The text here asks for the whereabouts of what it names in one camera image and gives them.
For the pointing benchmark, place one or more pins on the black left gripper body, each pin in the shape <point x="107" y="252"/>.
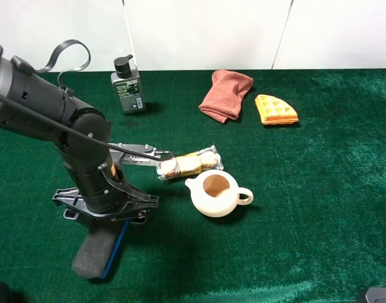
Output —
<point x="97" y="200"/>

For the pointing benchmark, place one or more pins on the grey blue board eraser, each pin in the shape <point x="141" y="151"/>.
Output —
<point x="98" y="251"/>

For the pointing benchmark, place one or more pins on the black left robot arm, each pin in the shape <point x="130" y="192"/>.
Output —
<point x="33" y="107"/>

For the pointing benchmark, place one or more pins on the cream ceramic teapot without lid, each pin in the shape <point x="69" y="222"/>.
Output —
<point x="215" y="193"/>

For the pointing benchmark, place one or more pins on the wrapped chocolate balls pack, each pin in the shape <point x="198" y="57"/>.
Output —
<point x="190" y="164"/>

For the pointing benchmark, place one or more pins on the grey pump bottle black cap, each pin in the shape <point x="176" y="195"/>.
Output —
<point x="127" y="85"/>

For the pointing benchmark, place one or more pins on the folded reddish brown cloth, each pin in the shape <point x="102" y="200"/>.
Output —
<point x="224" y="99"/>

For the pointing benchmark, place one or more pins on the green velvet table cloth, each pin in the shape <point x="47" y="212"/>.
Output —
<point x="315" y="232"/>

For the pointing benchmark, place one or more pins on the orange waffle quarter toy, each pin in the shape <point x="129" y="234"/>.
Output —
<point x="275" y="111"/>

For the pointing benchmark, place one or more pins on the grey right device corner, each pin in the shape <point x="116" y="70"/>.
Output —
<point x="372" y="295"/>

